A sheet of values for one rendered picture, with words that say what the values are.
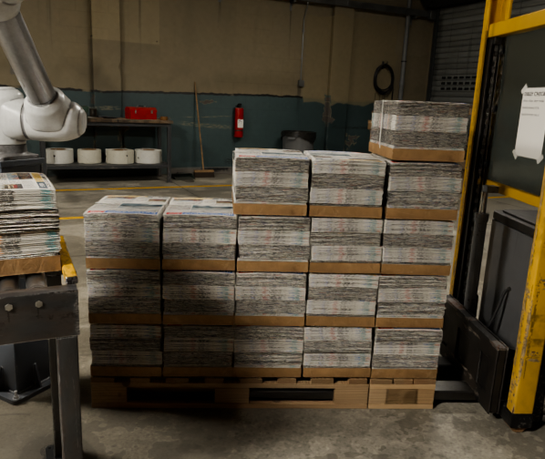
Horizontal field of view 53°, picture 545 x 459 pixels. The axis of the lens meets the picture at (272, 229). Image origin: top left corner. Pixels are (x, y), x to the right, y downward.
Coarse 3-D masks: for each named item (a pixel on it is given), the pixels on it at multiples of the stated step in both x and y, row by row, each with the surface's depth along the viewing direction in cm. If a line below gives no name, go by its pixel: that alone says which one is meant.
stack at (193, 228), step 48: (96, 240) 209; (144, 240) 211; (192, 240) 213; (240, 240) 214; (288, 240) 216; (336, 240) 217; (96, 288) 214; (144, 288) 216; (192, 288) 216; (240, 288) 218; (288, 288) 219; (336, 288) 221; (96, 336) 219; (144, 336) 221; (192, 336) 222; (240, 336) 223; (288, 336) 224; (336, 336) 226; (96, 384) 224; (144, 384) 225; (192, 384) 226; (240, 384) 228; (288, 384) 229; (336, 384) 231
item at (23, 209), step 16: (0, 176) 154; (16, 176) 154; (32, 176) 155; (0, 192) 134; (16, 192) 136; (32, 192) 138; (48, 192) 139; (0, 208) 135; (16, 208) 137; (32, 208) 138; (48, 208) 140; (0, 224) 136; (16, 224) 138; (32, 224) 140; (48, 224) 141; (0, 240) 138; (16, 240) 139; (32, 240) 141; (48, 240) 143; (0, 256) 138; (16, 256) 140; (32, 256) 142
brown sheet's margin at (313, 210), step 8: (312, 208) 212; (320, 208) 212; (328, 208) 212; (336, 208) 213; (344, 208) 213; (352, 208) 213; (360, 208) 213; (368, 208) 213; (376, 208) 213; (320, 216) 213; (328, 216) 213; (336, 216) 214; (344, 216) 214; (352, 216) 214; (360, 216) 214; (368, 216) 214; (376, 216) 214
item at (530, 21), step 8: (520, 16) 223; (528, 16) 217; (536, 16) 211; (544, 16) 205; (496, 24) 244; (504, 24) 236; (512, 24) 229; (520, 24) 222; (528, 24) 217; (536, 24) 211; (544, 24) 206; (488, 32) 250; (496, 32) 243; (504, 32) 236; (512, 32) 230; (520, 32) 229
